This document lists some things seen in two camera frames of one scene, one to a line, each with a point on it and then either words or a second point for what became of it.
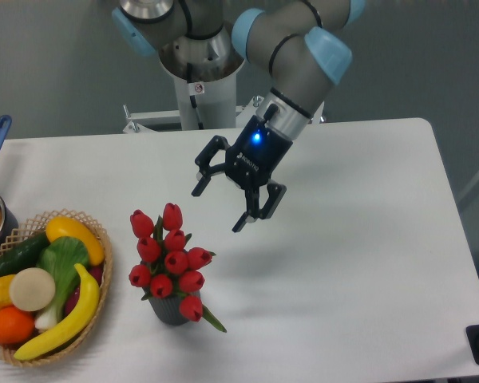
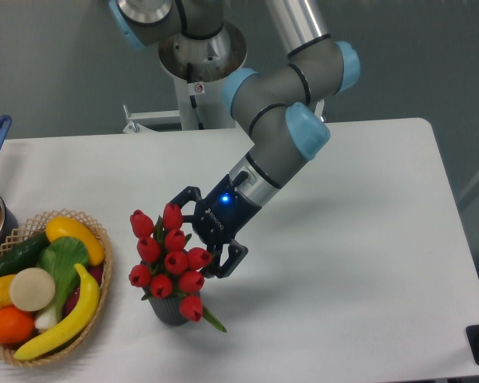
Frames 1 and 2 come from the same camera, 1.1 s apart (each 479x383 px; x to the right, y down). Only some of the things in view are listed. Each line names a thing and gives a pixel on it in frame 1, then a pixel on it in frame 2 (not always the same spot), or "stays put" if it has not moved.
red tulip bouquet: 168,266 stays put
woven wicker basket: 18,235 stays put
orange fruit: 10,325 stays put
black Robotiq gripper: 253,154 → 218,219
